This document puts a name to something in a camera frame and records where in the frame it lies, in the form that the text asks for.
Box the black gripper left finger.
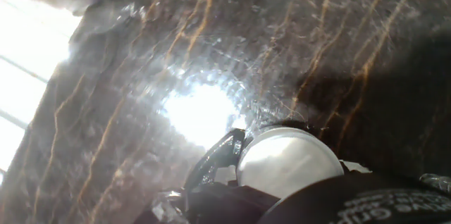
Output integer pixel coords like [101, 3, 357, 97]
[183, 183, 281, 224]

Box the dark marble pattern mat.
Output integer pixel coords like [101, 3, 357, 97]
[0, 0, 451, 224]

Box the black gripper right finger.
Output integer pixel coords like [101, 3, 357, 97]
[259, 171, 451, 224]

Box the black metal C-clamp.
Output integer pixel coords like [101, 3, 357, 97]
[183, 120, 311, 190]

